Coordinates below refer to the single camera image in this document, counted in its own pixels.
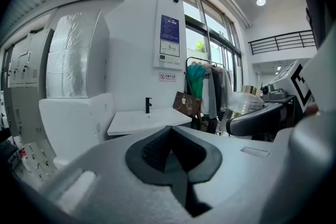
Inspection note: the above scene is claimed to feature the black balcony railing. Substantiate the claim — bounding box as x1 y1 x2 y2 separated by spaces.
248 30 316 56

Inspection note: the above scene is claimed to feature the grey electrical cabinet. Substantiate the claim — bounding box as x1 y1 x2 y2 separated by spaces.
4 28 58 179

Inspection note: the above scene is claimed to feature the person's right hand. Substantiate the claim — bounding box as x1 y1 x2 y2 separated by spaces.
304 103 320 116

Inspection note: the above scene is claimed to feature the blue poster wall board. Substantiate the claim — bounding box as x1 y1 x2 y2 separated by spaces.
153 13 182 70

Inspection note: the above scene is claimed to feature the foil-wrapped duct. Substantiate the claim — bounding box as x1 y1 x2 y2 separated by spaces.
46 9 110 99

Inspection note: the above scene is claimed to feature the black clothes rack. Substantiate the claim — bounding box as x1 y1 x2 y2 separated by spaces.
184 56 234 116

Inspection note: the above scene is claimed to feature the grey machine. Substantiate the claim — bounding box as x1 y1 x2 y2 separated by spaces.
262 83 287 100

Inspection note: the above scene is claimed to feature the white garment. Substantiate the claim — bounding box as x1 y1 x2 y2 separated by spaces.
201 78 211 116

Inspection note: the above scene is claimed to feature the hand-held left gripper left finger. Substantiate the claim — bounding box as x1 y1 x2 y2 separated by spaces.
39 125 191 221

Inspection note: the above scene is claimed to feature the black-framed window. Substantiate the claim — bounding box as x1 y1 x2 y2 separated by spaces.
181 0 244 94

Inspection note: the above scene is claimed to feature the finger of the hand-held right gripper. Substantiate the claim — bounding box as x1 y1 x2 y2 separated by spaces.
227 96 298 137

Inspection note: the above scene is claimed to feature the dark grey garment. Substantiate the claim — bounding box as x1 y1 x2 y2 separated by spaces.
209 67 224 116

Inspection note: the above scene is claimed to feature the teal garment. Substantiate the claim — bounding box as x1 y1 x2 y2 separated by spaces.
186 64 207 81

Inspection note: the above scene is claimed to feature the red white wall sign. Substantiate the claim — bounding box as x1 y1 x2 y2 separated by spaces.
159 72 177 82

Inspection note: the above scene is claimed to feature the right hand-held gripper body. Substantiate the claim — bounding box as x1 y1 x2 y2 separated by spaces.
269 34 336 116

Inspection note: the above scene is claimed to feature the green garment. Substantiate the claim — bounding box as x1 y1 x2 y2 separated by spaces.
192 73 205 103

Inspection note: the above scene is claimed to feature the white wash basin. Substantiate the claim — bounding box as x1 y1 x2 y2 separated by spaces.
107 107 193 136

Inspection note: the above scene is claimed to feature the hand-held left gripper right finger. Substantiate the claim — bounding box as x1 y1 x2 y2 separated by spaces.
170 125 292 220

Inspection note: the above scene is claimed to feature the small clear bottle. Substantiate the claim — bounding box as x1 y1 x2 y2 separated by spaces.
223 85 265 124

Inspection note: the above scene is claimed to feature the brown leather bag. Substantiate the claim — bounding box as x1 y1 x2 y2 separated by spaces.
172 91 203 118

